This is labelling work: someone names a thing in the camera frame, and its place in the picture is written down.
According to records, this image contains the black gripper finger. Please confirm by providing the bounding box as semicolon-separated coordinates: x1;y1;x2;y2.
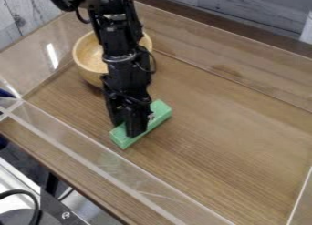
103;92;125;127
125;104;153;138

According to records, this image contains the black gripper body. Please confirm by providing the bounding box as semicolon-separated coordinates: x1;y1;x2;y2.
102;49;154;113

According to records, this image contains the green rectangular block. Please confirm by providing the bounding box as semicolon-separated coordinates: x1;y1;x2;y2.
110;99;172;149

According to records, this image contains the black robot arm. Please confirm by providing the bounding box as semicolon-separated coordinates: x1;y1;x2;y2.
50;0;154;138

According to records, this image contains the brown wooden bowl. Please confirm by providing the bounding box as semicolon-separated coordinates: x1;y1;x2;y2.
71;29;156;88

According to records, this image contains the black table leg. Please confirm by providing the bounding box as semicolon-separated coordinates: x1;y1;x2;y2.
46;173;61;196

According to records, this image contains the clear acrylic tray enclosure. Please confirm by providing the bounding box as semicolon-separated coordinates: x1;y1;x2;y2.
0;0;312;225

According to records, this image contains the black metal bracket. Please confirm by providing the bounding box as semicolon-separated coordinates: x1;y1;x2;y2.
39;190;90;225

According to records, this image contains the black cable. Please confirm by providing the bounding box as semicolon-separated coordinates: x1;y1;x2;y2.
0;189;42;225

